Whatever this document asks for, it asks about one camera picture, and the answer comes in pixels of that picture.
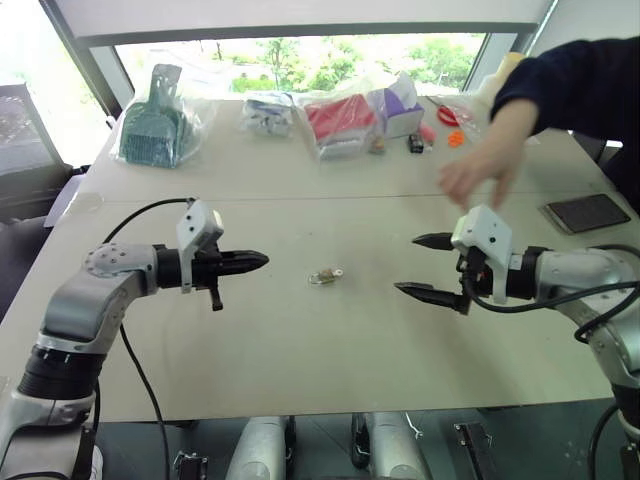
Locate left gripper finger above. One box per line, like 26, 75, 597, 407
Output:
222, 248, 270, 264
222, 259, 270, 277

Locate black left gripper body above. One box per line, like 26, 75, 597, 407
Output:
191, 240, 237, 313

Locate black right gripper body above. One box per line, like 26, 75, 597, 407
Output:
455, 248, 496, 314

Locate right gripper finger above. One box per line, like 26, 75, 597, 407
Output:
393, 281, 471, 316
411, 231, 455, 252

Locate person's bare hand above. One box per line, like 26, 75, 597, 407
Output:
437, 142, 527, 211

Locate dark tablet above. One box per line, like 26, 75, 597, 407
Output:
539, 193, 633, 235

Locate red scissors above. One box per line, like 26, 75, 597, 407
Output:
426, 95, 462, 127

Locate clear plastic bag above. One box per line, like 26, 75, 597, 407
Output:
108, 89, 221, 171

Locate purple tissue box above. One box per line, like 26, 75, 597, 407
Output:
368, 71, 427, 141

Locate bag of white items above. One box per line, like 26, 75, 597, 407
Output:
241, 92, 297, 140

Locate green plastic scoop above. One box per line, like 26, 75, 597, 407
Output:
119, 63, 185, 169

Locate bag of red cloth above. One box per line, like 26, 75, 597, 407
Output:
298, 92, 379, 162

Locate silver robot leg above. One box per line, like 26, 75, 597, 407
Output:
224, 415, 290, 480
367, 410, 427, 480

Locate cream plastic container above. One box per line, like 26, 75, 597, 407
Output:
480, 52, 527, 105

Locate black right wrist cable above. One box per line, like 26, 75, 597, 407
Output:
462, 278, 640, 346

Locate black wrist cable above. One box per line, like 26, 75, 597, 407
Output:
462, 278, 640, 346
103, 197, 197, 246

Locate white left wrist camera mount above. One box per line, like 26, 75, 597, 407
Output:
175, 199, 226, 294

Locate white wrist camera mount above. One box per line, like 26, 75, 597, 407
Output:
449, 203, 515, 305
175, 199, 226, 294

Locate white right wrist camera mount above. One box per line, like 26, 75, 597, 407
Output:
449, 203, 515, 305

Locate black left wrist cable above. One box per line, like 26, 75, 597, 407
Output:
103, 197, 197, 246

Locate black hanging cable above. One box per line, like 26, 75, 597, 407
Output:
118, 323, 169, 480

